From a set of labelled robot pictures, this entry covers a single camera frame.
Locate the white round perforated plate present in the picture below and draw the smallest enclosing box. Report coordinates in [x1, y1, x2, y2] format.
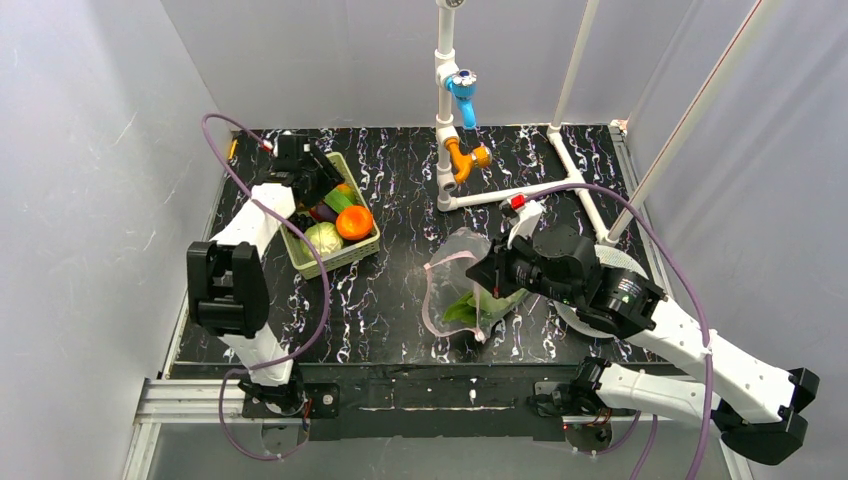
[554, 245, 662, 339]

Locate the purple eggplant toy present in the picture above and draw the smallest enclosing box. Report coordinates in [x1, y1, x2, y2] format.
[309, 203, 338, 223]

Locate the green plastic basket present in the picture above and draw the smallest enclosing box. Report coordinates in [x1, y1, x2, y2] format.
[279, 152, 381, 280]

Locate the orange toy fruit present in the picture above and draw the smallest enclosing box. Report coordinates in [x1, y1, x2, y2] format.
[335, 205, 374, 242]

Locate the blue faucet valve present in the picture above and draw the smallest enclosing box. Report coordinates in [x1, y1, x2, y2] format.
[444, 69, 478, 130]

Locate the white pvc pipe frame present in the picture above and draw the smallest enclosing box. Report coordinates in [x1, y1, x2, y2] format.
[433, 0, 783, 245]

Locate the purple cable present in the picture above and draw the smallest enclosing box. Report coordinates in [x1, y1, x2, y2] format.
[201, 113, 331, 462]
[523, 182, 715, 480]

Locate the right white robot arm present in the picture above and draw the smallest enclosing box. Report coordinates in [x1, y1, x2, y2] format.
[466, 227, 820, 466]

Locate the orange green mango toy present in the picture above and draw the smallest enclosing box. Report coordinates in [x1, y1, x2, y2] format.
[335, 184, 358, 204]

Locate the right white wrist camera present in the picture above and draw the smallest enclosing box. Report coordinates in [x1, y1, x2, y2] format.
[499, 194, 544, 249]

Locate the black grapes toy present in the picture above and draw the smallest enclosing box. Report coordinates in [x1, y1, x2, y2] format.
[288, 212, 318, 234]

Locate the clear zip top bag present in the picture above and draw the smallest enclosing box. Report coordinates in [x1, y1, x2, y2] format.
[421, 227, 511, 343]

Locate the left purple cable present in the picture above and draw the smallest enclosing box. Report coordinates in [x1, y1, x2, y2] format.
[201, 113, 331, 462]

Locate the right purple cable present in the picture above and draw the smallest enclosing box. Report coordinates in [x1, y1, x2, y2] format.
[523, 182, 715, 480]

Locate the orange faucet valve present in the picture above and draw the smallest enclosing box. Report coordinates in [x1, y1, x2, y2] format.
[443, 137, 492, 184]

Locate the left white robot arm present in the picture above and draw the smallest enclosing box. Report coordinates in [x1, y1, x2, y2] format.
[186, 134, 343, 416]

